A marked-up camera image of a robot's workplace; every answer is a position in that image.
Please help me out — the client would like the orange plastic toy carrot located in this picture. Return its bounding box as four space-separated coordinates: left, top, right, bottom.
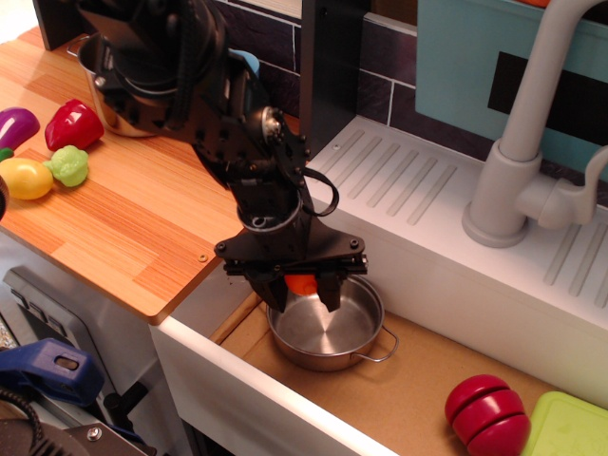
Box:
284 275 317 295

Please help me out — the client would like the light blue plastic cup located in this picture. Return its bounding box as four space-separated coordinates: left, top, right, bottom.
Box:
230 49 260 77

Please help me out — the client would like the blue clamp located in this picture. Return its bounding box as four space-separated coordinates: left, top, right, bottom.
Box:
1 338 105 407

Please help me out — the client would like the green plastic cutting board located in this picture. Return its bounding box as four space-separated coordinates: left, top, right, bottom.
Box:
522 391 607 456

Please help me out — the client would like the tall steel pot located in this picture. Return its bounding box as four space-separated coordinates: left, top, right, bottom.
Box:
67 34 152 138

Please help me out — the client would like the green toy lettuce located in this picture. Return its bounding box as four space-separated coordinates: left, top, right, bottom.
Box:
44 145 88 187

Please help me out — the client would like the shallow steel pan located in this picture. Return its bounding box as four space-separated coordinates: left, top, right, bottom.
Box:
266 276 400 372

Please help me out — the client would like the silver toy oven panel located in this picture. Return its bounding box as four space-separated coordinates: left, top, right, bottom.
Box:
1 268 98 357

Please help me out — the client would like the yellow toy lemon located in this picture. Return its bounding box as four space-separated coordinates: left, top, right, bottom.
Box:
1 158 54 200

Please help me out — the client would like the red wooden toy apple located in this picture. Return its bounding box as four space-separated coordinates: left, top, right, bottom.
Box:
445 374 531 455

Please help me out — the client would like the purple toy eggplant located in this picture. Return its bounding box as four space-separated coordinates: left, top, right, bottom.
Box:
1 106 40 150

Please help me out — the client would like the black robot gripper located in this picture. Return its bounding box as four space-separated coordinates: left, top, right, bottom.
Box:
215 200 368 313

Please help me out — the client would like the white toy sink unit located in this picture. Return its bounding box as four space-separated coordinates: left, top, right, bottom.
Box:
152 118 607 455

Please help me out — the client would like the red toy pepper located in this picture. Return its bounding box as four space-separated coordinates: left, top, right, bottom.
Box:
45 99 105 152

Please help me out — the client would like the grey toy faucet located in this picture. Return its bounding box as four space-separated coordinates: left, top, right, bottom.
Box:
462 1 607 248

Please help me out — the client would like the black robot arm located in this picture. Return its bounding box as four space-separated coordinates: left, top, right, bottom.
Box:
76 1 368 311

